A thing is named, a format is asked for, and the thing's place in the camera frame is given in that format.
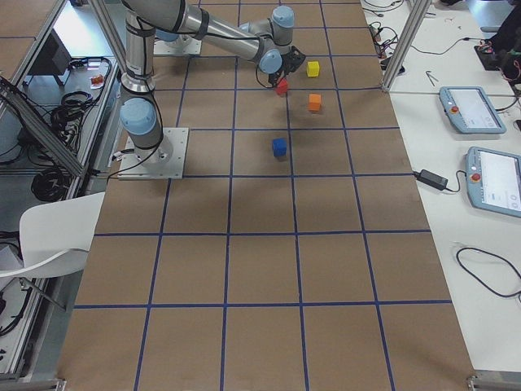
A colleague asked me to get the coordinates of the blue wooden block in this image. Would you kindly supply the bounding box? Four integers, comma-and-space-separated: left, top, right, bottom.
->
271, 138, 287, 159

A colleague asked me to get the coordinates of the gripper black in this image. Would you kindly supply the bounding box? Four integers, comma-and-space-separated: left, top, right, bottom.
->
268, 46, 305, 84

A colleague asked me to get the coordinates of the black cable on desk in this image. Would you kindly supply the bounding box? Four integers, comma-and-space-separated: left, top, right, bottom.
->
455, 245, 521, 305

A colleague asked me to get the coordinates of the black power adapter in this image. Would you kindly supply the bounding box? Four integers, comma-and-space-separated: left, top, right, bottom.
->
414, 169, 448, 191

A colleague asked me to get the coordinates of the orange wooden block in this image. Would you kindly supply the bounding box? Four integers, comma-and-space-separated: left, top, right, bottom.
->
308, 94, 322, 112

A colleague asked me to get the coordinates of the red wooden block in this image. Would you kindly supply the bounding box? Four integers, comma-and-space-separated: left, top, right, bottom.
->
274, 78, 289, 96

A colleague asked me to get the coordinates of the white chair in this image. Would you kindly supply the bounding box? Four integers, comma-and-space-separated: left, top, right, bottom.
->
1, 192, 105, 279

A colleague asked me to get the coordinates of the aluminium frame post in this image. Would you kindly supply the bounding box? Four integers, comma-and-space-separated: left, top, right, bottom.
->
381, 0, 431, 92

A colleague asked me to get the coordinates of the far teach pendant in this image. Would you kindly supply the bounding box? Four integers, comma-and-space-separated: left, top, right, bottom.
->
439, 86, 506, 134

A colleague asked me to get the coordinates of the red snack packet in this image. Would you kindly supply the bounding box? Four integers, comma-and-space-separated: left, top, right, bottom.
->
90, 74, 104, 87

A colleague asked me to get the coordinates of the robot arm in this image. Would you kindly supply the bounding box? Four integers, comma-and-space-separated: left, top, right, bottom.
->
120, 1, 305, 165

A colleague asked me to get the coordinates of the near teach pendant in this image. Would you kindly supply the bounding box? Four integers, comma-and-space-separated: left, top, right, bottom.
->
466, 147, 520, 217

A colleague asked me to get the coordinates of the yellow wooden block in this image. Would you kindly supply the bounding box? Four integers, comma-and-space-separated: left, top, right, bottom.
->
306, 61, 321, 78

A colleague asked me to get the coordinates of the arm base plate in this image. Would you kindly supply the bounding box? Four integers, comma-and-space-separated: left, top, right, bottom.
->
154, 34, 202, 57
116, 127, 189, 180

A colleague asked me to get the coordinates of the teach pendant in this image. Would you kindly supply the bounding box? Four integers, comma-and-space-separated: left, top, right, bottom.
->
466, 147, 520, 217
439, 86, 506, 134

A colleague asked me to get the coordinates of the allen key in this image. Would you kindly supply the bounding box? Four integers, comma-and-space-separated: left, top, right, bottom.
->
426, 70, 437, 86

